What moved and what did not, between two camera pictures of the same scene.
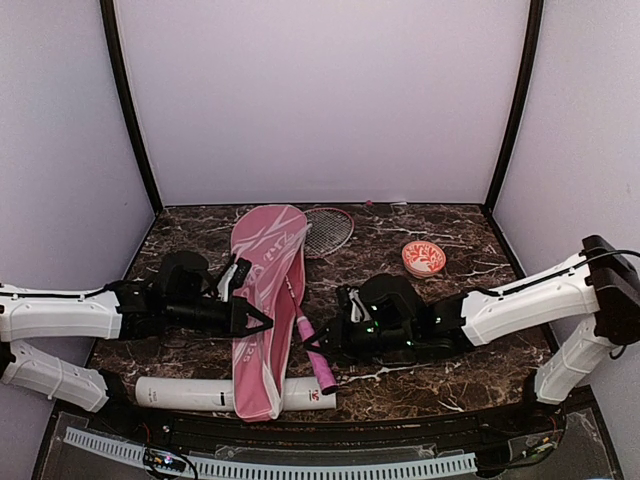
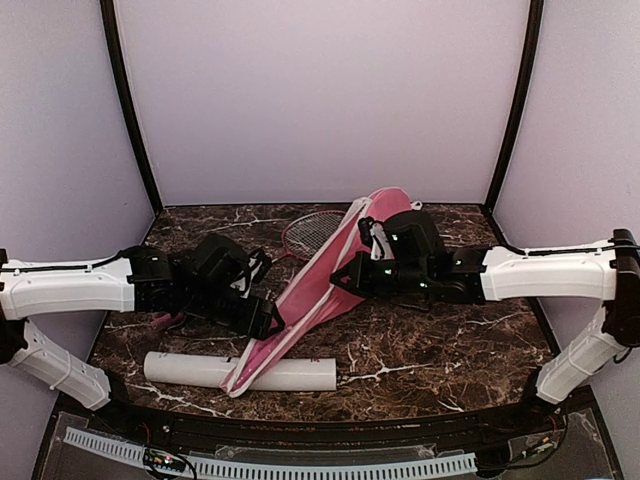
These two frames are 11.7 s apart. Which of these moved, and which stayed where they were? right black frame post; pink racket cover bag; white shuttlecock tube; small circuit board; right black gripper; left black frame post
Moved: white shuttlecock tube; right black gripper; pink racket cover bag
Stayed: small circuit board; left black frame post; right black frame post
